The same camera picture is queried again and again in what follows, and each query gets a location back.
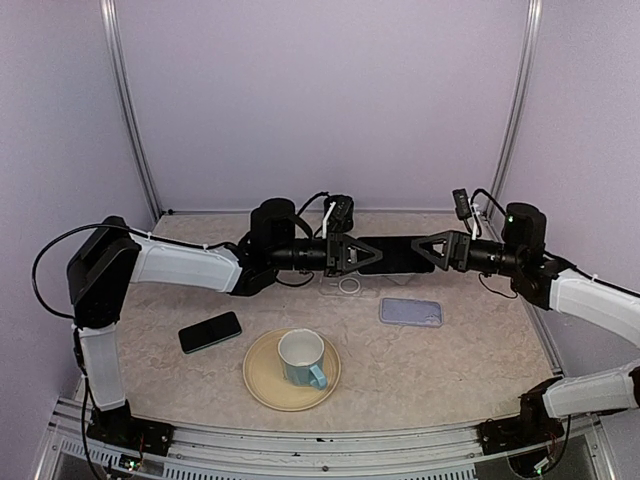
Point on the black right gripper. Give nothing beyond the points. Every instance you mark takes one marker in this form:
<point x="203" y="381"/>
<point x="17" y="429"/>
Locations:
<point x="457" y="250"/>

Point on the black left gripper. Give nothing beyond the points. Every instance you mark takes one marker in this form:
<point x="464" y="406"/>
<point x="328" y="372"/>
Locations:
<point x="339" y="254"/>

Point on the black smartphone with teal edge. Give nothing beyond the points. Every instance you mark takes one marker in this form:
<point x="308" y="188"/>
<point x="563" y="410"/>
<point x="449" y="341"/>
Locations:
<point x="398" y="258"/>

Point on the lilac phone case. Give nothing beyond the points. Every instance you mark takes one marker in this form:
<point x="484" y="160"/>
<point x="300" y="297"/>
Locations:
<point x="411" y="312"/>

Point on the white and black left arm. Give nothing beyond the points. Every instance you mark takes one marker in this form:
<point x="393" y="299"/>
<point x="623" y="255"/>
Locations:
<point x="115" y="256"/>

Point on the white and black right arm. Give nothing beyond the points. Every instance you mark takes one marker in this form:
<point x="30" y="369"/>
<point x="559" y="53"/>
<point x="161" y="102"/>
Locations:
<point x="551" y="283"/>

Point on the blue mug with white inside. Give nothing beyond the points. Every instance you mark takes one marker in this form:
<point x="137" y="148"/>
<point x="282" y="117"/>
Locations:
<point x="301" y="352"/>

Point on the beige round plate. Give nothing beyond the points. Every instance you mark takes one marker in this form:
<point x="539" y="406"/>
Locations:
<point x="264" y="376"/>

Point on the black smartphone on table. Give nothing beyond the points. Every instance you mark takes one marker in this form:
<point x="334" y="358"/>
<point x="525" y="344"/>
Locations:
<point x="209" y="332"/>

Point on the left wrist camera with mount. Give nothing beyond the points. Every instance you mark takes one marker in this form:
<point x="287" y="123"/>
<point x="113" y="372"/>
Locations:
<point x="338" y="214"/>

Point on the right aluminium frame post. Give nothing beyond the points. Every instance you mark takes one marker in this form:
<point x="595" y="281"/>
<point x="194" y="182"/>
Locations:
<point x="525" y="69"/>

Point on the aluminium frame post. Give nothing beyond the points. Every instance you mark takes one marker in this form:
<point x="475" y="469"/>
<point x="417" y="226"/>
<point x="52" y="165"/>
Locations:
<point x="109" y="14"/>
<point x="525" y="69"/>

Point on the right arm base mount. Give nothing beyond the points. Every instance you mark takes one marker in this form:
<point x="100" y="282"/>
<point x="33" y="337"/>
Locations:
<point x="531" y="426"/>

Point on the front aluminium rail base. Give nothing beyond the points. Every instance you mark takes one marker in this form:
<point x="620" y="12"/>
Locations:
<point x="204" y="452"/>

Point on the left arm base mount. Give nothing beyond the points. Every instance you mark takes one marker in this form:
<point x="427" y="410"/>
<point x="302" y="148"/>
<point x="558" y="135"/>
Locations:
<point x="132" y="433"/>

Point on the left aluminium frame post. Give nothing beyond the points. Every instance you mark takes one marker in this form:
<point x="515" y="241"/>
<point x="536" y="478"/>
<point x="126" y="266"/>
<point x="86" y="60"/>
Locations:
<point x="109" y="14"/>

